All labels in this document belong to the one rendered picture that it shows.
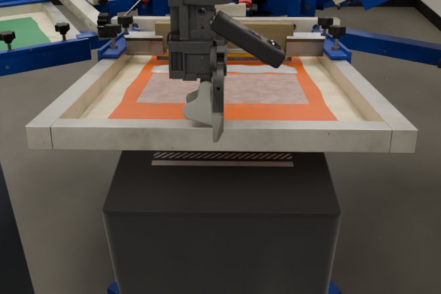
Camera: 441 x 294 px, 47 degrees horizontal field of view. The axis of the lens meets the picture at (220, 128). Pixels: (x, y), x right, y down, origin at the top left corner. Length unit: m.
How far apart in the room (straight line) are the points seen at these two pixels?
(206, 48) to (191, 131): 0.13
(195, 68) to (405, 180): 2.20
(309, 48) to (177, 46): 0.67
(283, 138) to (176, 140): 0.16
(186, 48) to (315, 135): 0.23
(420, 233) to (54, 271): 1.61
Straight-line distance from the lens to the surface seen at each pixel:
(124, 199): 0.98
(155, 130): 0.75
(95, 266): 2.24
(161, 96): 1.03
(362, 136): 0.77
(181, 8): 0.71
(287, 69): 1.26
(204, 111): 0.72
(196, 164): 1.06
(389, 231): 2.46
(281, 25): 1.32
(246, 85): 1.11
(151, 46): 1.32
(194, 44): 0.70
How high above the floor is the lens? 1.54
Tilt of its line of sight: 30 degrees down
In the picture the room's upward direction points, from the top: straight up
